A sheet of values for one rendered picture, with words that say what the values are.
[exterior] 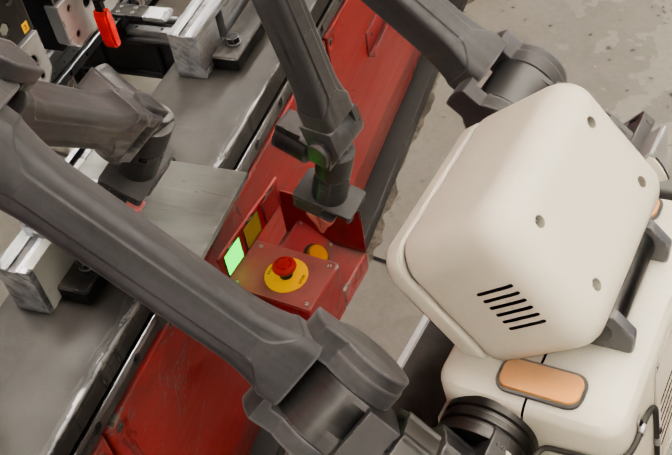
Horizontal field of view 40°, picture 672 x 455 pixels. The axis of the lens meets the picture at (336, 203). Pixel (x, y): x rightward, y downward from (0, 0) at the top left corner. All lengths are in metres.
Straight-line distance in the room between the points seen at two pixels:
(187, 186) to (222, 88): 0.40
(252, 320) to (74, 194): 0.17
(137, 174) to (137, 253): 0.54
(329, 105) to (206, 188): 0.23
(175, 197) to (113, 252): 0.65
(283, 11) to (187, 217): 0.34
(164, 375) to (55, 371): 0.22
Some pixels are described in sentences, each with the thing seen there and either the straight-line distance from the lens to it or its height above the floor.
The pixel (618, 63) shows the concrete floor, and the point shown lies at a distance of 3.13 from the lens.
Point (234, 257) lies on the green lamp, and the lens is 1.49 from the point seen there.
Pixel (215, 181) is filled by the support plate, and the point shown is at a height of 1.00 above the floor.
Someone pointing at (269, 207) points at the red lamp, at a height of 0.81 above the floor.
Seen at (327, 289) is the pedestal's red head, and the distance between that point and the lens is 1.47.
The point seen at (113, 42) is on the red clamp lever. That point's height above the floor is 1.17.
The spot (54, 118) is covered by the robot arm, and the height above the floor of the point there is 1.40.
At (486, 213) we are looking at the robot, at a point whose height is 1.39.
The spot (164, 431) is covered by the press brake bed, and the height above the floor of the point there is 0.61.
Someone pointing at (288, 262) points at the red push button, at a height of 0.81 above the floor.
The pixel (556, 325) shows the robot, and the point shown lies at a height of 1.31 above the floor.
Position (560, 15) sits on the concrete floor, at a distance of 3.34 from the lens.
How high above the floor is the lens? 1.90
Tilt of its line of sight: 45 degrees down
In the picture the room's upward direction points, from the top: 10 degrees counter-clockwise
